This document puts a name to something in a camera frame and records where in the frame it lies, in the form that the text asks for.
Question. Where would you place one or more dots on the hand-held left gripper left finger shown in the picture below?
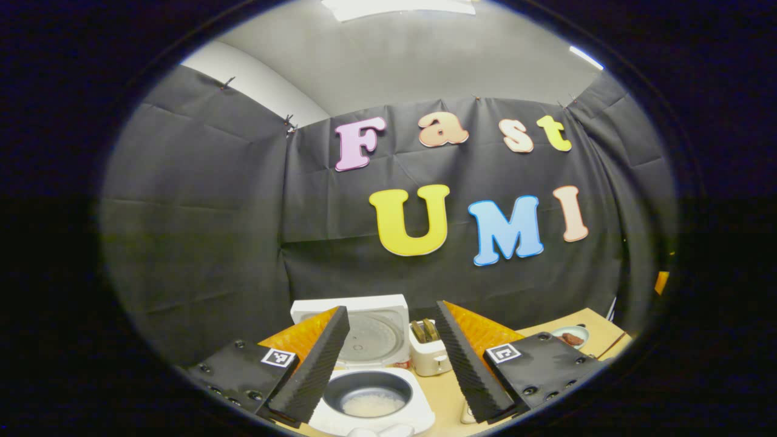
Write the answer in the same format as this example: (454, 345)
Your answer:
(312, 373)

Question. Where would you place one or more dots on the red label plastic bottle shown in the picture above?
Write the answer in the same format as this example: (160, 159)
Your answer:
(400, 364)

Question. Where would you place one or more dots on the white rice cooker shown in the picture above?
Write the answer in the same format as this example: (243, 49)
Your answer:
(376, 340)

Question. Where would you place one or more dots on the toasted bread slices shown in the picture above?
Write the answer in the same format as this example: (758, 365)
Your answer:
(425, 331)

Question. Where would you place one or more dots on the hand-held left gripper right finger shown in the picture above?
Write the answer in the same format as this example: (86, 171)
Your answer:
(467, 373)

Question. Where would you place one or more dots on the pale green plate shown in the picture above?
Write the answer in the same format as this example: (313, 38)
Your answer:
(580, 331)

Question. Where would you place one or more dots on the large ceiling light panel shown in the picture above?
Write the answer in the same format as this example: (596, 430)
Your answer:
(397, 7)

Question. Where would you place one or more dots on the white toaster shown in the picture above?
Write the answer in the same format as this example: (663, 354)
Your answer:
(430, 361)

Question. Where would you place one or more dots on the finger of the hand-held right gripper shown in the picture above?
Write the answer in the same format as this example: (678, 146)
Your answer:
(661, 283)

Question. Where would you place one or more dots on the white rice heap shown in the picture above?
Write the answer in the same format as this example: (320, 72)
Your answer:
(373, 405)

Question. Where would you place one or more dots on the brown meat slice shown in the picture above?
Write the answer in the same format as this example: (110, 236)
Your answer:
(572, 338)

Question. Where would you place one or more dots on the black backdrop cloth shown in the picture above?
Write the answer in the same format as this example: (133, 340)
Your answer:
(212, 212)

